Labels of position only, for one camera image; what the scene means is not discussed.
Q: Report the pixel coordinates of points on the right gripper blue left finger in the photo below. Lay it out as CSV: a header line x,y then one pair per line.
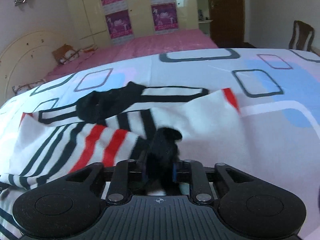
x,y
142,165

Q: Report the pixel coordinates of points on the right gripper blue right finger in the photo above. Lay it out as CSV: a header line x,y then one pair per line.
x,y
178,171

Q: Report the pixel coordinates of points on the red white black striped sweater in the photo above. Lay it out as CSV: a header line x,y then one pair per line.
x,y
40,143

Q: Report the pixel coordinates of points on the white patterned bed sheet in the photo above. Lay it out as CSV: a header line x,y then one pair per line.
x,y
278,96

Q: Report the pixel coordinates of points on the pink bed cover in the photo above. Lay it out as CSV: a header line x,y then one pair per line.
x,y
137,47

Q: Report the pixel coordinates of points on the orange striped pillow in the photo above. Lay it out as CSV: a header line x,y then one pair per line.
x,y
65,54

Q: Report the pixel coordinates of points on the floral pillow by headboard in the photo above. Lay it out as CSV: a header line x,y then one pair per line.
x,y
19,89

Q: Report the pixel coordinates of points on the cream curved headboard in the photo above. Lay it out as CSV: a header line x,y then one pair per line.
x,y
27,60

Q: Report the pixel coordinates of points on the cream wardrobe with posters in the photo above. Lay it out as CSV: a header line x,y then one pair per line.
x,y
91,28

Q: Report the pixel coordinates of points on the cream open corner shelf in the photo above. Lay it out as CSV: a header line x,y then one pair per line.
x,y
204,16

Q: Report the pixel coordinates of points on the dark brown wooden door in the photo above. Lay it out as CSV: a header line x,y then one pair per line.
x,y
228,22

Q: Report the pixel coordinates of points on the dark wooden chair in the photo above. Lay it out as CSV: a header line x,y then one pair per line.
x,y
302,36

